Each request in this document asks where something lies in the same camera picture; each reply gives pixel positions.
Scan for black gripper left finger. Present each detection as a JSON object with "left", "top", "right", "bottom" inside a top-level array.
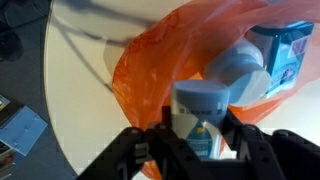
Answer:
[{"left": 76, "top": 105, "right": 214, "bottom": 180}]

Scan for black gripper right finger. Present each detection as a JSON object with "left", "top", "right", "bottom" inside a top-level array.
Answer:
[{"left": 220, "top": 109, "right": 320, "bottom": 180}]

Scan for white shampoo bottle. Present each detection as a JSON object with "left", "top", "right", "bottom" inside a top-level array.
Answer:
[{"left": 170, "top": 79, "right": 231, "bottom": 162}]

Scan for white-capped round bottle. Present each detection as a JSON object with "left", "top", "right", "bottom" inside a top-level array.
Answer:
[{"left": 202, "top": 37, "right": 273, "bottom": 108}]

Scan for orange plastic bag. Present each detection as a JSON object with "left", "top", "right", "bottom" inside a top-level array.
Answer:
[{"left": 111, "top": 0, "right": 320, "bottom": 180}]

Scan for blue Mentos gum bottle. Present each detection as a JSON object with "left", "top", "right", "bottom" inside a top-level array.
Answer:
[{"left": 249, "top": 21, "right": 315, "bottom": 98}]

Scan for light blue flat box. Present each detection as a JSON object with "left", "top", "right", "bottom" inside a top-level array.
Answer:
[{"left": 0, "top": 105, "right": 49, "bottom": 157}]

